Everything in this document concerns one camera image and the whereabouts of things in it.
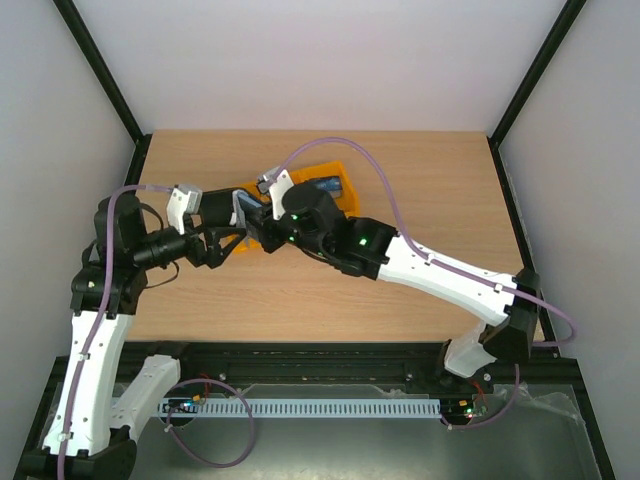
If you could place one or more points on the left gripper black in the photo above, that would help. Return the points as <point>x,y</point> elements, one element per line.
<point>212,256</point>

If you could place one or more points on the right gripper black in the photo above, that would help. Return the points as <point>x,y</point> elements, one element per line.
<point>258,227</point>

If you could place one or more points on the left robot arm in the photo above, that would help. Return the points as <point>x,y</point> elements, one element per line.
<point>91,436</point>

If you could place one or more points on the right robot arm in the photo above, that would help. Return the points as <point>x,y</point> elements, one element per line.
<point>309,219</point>

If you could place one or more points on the blue card stack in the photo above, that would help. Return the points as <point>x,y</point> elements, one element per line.
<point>330,184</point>

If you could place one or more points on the orange plastic sorting bin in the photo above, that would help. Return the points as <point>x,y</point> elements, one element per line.
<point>349,202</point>

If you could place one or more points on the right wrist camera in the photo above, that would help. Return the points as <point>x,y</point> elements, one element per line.
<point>275,183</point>

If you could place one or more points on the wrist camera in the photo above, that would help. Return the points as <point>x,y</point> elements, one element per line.
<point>275,183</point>
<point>184,200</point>

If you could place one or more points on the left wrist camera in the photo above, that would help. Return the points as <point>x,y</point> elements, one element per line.
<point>184,200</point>

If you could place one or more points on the black aluminium frame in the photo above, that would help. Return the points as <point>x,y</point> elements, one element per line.
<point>346,361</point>

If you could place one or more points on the white slotted cable duct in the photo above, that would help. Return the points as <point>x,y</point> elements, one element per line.
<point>304,408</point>

